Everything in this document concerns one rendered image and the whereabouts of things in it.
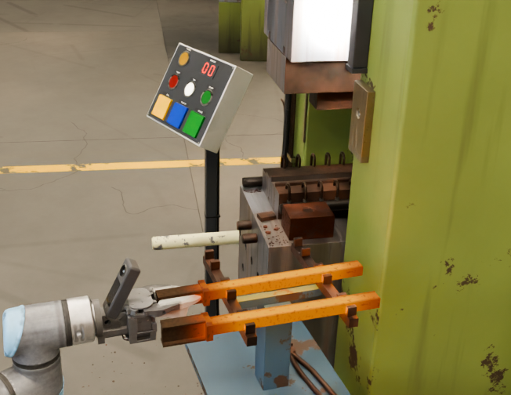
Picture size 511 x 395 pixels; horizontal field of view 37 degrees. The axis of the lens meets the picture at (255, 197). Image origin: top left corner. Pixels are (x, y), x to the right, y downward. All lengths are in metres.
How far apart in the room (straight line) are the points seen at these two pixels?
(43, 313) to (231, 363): 0.50
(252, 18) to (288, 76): 4.92
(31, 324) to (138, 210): 2.71
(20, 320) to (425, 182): 0.87
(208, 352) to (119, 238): 2.11
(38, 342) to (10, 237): 2.52
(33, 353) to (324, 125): 1.16
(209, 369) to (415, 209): 0.59
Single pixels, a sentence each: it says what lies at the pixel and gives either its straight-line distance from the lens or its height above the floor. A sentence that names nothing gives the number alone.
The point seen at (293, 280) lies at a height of 1.02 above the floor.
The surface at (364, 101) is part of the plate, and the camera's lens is 1.71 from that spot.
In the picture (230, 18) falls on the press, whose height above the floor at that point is 0.32.
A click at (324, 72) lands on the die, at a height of 1.32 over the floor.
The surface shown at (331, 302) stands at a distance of 1.50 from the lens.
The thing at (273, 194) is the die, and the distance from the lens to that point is 2.09.
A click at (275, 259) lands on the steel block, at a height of 0.88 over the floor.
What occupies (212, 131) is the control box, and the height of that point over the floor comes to 1.00.
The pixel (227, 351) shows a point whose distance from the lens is 1.81.
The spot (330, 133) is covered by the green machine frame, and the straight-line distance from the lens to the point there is 2.28.
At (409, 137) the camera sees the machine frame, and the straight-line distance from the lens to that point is 1.59.
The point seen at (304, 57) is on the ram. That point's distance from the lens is 1.84.
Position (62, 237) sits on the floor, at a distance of 3.91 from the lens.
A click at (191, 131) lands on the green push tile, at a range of 2.44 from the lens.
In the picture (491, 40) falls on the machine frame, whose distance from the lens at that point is 1.60.
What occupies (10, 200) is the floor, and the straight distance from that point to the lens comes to 4.36.
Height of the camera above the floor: 1.86
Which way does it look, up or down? 26 degrees down
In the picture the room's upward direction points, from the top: 2 degrees clockwise
